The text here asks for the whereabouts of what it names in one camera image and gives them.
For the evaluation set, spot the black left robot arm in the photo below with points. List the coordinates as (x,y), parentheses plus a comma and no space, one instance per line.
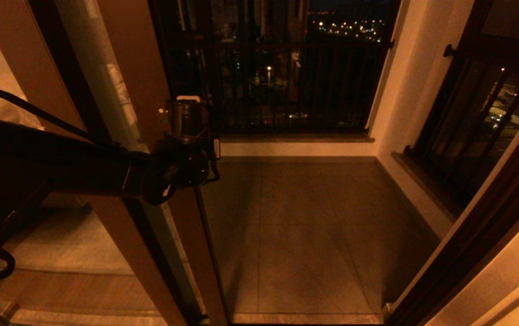
(60,167)

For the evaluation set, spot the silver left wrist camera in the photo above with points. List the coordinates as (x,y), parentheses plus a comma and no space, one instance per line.
(188,98)

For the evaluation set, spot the brown framed sliding glass door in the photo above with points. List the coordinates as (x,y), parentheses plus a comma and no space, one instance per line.
(128,54)

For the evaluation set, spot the brown framed fixed glass panel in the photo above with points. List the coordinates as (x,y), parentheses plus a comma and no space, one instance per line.
(28,59)

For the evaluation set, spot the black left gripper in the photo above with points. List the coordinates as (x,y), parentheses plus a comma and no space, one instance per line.
(189,120)

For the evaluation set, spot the dark brown door jamb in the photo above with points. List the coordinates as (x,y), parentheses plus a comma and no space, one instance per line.
(490,217)

